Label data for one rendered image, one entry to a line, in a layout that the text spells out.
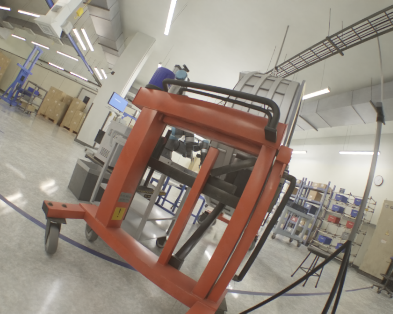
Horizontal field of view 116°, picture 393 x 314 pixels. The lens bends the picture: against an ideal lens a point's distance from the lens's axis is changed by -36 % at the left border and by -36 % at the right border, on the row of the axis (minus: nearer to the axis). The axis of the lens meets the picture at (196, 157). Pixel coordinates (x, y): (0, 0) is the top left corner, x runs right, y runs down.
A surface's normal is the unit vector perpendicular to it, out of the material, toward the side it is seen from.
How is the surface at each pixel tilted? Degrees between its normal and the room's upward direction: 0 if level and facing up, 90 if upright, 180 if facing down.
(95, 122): 90
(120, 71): 90
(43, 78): 90
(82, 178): 90
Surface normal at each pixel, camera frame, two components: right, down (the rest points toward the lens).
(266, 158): -0.36, -0.25
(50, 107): 0.25, 0.03
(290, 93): -0.16, -0.59
